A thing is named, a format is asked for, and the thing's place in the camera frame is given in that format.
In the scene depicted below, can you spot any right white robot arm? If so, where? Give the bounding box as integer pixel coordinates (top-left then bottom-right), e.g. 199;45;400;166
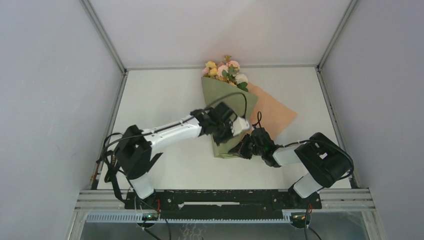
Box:
229;127;354;208

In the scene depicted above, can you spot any peach fake flower stem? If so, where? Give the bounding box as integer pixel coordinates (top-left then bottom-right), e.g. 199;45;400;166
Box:
224;55;241;76

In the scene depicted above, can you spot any orange wrapping paper sheet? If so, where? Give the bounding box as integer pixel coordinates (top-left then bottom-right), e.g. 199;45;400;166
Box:
200;76;298;159

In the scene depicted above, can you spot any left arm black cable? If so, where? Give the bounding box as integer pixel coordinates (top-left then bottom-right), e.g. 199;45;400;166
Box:
99;92;249;240

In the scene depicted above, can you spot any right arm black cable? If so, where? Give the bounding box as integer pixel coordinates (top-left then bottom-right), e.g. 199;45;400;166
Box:
252;111;355;240

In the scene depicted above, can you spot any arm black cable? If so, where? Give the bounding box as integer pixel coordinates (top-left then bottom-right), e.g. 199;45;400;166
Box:
99;92;249;240
252;111;355;240

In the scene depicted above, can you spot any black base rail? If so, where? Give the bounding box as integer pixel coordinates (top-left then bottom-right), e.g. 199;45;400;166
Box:
124;189;322;221

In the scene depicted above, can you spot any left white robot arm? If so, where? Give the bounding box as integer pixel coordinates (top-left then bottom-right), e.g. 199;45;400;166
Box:
114;102;251;209

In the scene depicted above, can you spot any yellow fake flower stem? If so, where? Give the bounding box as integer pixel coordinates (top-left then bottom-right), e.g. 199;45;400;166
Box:
202;61;228;82

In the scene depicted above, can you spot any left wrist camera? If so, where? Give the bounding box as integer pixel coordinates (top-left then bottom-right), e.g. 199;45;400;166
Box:
231;116;251;137

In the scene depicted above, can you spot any pink fake flower stem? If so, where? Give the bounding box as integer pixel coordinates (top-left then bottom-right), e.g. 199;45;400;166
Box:
202;65;228;81

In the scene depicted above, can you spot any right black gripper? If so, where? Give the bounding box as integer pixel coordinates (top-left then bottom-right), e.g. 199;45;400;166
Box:
229;132;265;159

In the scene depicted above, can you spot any white fake flower stem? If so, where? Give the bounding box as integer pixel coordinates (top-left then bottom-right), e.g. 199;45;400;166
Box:
234;73;249;92

